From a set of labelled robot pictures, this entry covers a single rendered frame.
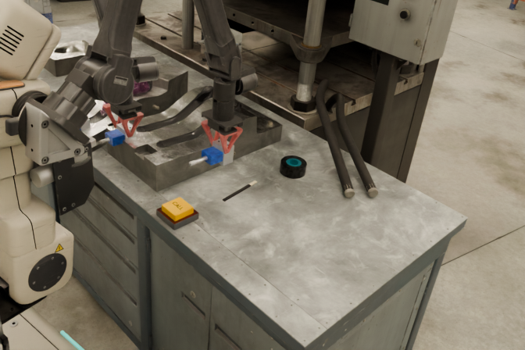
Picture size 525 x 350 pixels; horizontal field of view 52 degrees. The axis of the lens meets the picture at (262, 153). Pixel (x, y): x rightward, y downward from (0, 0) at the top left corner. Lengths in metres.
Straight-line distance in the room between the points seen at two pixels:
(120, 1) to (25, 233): 0.57
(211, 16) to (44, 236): 0.64
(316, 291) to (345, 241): 0.21
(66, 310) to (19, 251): 1.02
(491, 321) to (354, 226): 1.21
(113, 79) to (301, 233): 0.64
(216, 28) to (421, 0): 0.78
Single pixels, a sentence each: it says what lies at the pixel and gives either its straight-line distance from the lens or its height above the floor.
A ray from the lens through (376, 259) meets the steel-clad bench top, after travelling 1.41.
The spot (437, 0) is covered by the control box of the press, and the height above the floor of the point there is 1.29.
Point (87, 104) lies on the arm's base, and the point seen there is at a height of 1.21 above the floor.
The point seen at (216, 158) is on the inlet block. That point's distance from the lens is 1.45.
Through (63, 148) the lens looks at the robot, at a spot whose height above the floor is 1.13.
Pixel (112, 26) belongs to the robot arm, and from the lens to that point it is 1.11.
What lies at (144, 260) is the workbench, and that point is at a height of 0.53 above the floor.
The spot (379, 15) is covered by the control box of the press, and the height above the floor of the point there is 1.19.
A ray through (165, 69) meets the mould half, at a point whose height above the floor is 0.91.
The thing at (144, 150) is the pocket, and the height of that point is 0.87.
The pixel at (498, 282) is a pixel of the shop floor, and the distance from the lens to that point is 2.79.
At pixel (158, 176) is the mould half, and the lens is 1.52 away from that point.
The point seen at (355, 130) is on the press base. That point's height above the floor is 0.63.
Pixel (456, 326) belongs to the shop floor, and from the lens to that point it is 2.50.
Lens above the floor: 1.70
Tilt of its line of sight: 31 degrees down
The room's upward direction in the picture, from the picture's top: 6 degrees clockwise
